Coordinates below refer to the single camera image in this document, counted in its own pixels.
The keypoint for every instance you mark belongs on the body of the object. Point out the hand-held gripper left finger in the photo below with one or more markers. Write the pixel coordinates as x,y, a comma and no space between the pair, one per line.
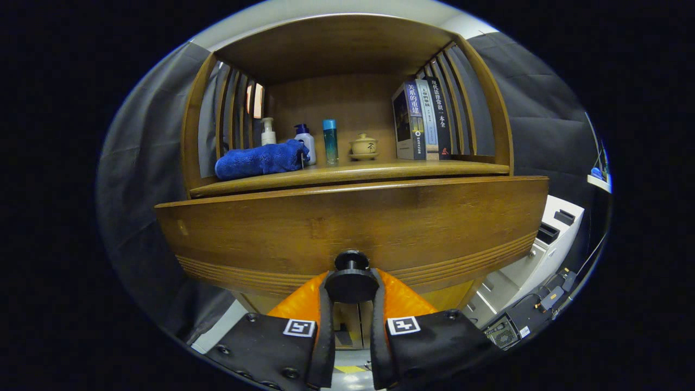
326,336

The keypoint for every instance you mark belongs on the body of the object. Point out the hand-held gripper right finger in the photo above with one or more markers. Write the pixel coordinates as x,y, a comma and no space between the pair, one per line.
378,342

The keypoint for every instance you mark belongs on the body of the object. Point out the wooden drawer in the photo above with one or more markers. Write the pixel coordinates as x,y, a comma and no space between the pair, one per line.
353,222

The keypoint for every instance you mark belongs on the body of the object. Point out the wooden countertop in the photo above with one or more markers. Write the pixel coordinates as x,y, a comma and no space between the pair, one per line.
380,169

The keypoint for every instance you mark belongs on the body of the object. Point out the white cabinet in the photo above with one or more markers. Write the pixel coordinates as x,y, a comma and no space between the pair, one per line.
543,255

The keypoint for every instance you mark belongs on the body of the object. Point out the wooden cabinet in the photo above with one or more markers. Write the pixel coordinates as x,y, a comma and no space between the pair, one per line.
336,49

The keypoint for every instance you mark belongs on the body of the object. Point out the yellow black floor tape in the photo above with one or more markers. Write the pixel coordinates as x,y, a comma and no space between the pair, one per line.
350,369

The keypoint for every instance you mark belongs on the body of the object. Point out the black power box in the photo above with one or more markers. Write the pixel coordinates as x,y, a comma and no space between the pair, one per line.
521,320

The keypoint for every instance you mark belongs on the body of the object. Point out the blue towel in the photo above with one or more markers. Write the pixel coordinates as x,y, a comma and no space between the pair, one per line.
255,162

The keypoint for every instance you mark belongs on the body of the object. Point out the teal blue bottle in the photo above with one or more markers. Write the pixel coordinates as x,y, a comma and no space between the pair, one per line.
330,144

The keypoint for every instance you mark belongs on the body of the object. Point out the white lotion bottle blue cap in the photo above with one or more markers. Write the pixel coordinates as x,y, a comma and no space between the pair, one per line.
307,144

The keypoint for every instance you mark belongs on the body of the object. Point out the beige lidded tea cup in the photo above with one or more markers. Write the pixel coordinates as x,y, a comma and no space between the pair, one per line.
364,146

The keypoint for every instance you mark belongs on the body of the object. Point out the white pump bottle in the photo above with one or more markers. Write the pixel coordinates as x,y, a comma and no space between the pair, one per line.
268,136

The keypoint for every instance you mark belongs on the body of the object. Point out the dark blue spine book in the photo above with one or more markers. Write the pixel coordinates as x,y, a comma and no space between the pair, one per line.
404,119

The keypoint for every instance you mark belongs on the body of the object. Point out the pale blue spine book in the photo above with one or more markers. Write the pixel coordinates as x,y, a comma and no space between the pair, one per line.
430,122

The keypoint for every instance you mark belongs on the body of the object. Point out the black spine book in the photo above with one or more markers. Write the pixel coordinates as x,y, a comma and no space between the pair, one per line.
441,117

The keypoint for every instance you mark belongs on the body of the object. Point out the small blue item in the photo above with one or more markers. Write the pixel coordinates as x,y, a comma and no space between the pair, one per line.
596,173

